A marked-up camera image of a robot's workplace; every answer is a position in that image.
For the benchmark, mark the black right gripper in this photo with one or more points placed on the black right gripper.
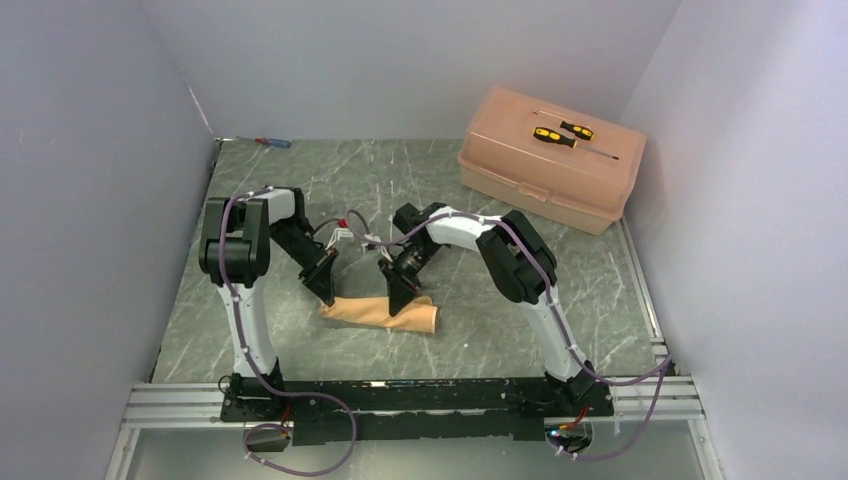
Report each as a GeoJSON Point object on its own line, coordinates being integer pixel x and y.
{"type": "Point", "coordinates": [401, 284]}

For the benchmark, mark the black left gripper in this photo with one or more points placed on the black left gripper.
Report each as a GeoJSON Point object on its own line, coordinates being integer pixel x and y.
{"type": "Point", "coordinates": [317, 274]}

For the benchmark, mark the peach satin napkin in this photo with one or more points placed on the peach satin napkin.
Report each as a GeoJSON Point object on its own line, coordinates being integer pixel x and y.
{"type": "Point", "coordinates": [419, 316]}

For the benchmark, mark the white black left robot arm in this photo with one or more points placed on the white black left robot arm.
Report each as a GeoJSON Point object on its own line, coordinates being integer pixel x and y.
{"type": "Point", "coordinates": [235, 252]}

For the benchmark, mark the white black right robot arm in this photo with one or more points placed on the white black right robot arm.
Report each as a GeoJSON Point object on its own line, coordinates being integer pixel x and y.
{"type": "Point", "coordinates": [520, 264]}

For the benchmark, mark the red blue screwdriver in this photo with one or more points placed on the red blue screwdriver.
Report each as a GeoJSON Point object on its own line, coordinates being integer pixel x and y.
{"type": "Point", "coordinates": [268, 142]}

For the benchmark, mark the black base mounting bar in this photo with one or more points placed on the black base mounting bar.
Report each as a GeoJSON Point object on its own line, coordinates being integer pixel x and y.
{"type": "Point", "coordinates": [319, 412]}

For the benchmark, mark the large yellow black screwdriver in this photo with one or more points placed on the large yellow black screwdriver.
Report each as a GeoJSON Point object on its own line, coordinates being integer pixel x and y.
{"type": "Point", "coordinates": [552, 137]}

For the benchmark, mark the peach plastic toolbox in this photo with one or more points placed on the peach plastic toolbox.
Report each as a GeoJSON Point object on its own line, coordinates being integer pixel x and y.
{"type": "Point", "coordinates": [501, 158]}

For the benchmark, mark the small yellow black screwdriver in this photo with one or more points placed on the small yellow black screwdriver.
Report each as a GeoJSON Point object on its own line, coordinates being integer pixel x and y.
{"type": "Point", "coordinates": [579, 131]}

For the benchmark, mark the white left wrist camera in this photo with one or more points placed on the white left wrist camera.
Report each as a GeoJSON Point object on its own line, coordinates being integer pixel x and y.
{"type": "Point", "coordinates": [341, 232]}

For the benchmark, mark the aluminium frame rail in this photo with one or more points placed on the aluminium frame rail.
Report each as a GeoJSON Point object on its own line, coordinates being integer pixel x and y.
{"type": "Point", "coordinates": [163, 406]}

